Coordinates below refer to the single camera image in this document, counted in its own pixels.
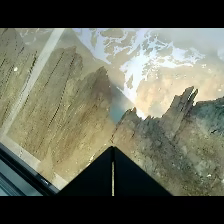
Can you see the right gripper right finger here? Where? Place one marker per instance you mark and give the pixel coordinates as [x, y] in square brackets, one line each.
[133, 181]

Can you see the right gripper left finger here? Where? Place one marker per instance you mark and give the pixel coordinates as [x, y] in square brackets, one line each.
[96, 180]

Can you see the silver frame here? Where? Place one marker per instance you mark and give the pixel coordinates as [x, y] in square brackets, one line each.
[10, 185]

